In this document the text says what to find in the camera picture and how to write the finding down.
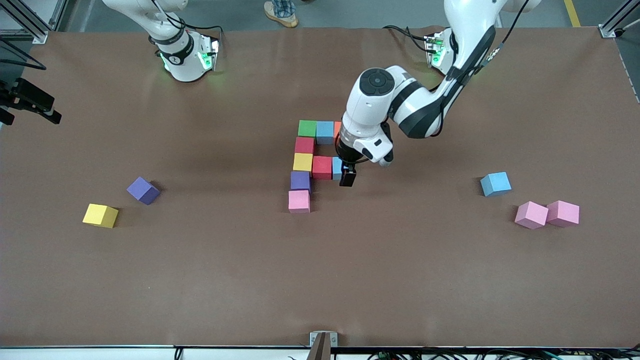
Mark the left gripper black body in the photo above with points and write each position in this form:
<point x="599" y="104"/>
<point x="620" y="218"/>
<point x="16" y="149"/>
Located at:
<point x="346" y="156"/>

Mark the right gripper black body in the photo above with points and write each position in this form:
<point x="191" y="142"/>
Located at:
<point x="29" y="96"/>

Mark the blue foam cube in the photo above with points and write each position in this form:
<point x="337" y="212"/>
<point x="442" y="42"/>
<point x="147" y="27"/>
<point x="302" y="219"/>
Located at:
<point x="496" y="183"/>
<point x="337" y="168"/>
<point x="325" y="132"/>

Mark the red foam cube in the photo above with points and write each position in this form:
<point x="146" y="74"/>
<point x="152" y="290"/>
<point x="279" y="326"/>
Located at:
<point x="322" y="167"/>
<point x="305" y="145"/>

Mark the orange foam cube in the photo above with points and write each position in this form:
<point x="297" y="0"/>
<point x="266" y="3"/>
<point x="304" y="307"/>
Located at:
<point x="337" y="129"/>

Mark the yellow foam cube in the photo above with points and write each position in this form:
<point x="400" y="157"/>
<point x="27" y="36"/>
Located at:
<point x="303" y="161"/>
<point x="100" y="215"/>

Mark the purple foam cube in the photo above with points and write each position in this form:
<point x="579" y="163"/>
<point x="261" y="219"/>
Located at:
<point x="142" y="190"/>
<point x="300" y="181"/>

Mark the green foam cube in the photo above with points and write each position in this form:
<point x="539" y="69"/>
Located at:
<point x="307" y="128"/>

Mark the pink foam cube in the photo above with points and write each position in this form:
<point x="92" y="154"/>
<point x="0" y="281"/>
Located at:
<point x="531" y="215"/>
<point x="565" y="213"/>
<point x="299" y="201"/>

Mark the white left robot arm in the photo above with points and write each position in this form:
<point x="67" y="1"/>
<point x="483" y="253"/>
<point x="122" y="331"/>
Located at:
<point x="370" y="105"/>

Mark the tan shoe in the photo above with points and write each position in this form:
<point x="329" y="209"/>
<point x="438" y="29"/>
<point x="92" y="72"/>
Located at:
<point x="282" y="17"/>

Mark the blue plaid trouser leg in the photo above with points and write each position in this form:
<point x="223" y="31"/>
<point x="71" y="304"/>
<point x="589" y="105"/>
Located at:
<point x="283" y="5"/>

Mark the aluminium frame profile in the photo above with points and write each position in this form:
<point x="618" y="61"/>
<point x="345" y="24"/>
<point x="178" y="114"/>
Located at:
<point x="37" y="36"/>
<point x="607" y="30"/>

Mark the grey metal bracket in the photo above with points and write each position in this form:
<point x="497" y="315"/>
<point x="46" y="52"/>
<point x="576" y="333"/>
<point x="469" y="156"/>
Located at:
<point x="314" y="339"/>

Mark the brown camera pole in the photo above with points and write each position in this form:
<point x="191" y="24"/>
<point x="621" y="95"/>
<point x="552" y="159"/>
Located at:
<point x="321" y="351"/>

